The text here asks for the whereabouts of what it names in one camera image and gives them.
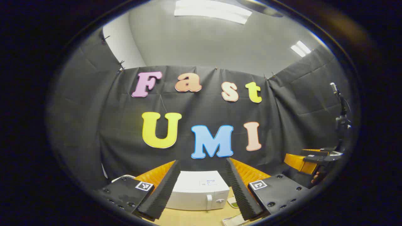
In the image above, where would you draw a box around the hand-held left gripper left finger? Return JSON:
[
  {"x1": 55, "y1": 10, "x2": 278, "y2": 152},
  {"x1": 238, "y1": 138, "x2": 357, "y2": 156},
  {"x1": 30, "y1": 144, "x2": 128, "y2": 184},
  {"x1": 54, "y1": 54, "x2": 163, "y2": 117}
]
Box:
[{"x1": 97, "y1": 159, "x2": 182, "y2": 222}]

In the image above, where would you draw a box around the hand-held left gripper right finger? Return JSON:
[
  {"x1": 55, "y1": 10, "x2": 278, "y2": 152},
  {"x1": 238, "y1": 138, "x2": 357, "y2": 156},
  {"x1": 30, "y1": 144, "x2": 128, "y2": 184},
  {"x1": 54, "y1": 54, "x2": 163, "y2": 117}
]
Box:
[{"x1": 225, "y1": 158, "x2": 310, "y2": 222}]

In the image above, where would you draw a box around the white microwave oven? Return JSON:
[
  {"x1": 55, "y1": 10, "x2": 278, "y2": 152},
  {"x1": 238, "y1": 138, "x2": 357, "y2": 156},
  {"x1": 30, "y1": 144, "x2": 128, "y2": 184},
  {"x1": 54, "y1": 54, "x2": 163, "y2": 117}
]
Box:
[{"x1": 166, "y1": 170, "x2": 230, "y2": 211}]

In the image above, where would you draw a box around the white rectangular tray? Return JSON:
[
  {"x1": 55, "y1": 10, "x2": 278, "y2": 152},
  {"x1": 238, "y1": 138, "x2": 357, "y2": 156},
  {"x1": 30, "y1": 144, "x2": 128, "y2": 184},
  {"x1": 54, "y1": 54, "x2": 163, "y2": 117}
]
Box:
[{"x1": 222, "y1": 214, "x2": 249, "y2": 226}]

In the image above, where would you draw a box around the black stand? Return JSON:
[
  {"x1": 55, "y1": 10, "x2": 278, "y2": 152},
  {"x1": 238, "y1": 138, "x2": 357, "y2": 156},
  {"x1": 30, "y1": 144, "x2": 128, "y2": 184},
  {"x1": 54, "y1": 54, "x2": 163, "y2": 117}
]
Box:
[{"x1": 330, "y1": 82, "x2": 352, "y2": 151}]

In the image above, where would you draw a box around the black backdrop cloth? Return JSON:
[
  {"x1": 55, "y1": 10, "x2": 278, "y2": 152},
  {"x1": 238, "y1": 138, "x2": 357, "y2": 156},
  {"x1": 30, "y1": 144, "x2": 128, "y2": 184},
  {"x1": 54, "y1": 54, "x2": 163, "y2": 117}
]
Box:
[{"x1": 47, "y1": 28, "x2": 355, "y2": 195}]

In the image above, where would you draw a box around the large ceiling light panel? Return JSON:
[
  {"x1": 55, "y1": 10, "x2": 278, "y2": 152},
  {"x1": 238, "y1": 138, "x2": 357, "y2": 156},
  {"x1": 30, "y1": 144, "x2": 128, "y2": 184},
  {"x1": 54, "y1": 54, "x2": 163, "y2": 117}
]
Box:
[{"x1": 174, "y1": 0, "x2": 253, "y2": 25}]

